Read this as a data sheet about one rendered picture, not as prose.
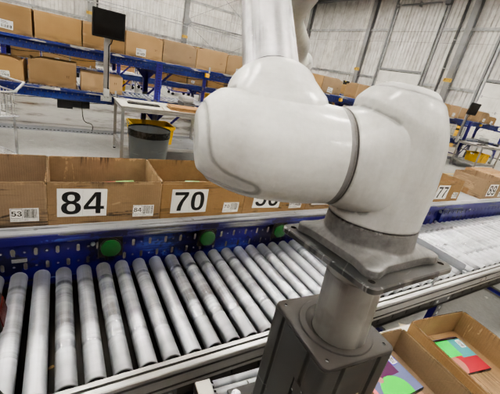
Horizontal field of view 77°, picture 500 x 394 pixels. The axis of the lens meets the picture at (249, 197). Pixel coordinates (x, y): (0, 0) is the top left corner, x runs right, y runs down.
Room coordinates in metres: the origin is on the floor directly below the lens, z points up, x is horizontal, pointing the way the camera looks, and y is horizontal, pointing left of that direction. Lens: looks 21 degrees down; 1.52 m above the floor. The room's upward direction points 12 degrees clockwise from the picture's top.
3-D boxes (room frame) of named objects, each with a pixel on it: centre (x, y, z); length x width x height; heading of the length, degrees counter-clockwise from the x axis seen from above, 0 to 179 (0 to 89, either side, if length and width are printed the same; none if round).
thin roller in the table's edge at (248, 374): (0.66, -0.13, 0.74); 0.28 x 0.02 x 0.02; 119
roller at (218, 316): (0.96, 0.09, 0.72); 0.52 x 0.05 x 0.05; 33
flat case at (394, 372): (0.69, -0.48, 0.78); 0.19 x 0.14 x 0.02; 122
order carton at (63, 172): (1.18, 0.59, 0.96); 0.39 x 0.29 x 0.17; 123
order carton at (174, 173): (1.39, 0.27, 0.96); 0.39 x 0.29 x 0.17; 123
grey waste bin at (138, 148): (3.82, 1.37, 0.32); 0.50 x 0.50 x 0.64
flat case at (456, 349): (0.85, -0.79, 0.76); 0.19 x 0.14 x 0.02; 113
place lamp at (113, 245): (1.00, 0.47, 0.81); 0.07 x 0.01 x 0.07; 123
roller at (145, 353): (0.82, 0.31, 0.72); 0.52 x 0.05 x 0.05; 33
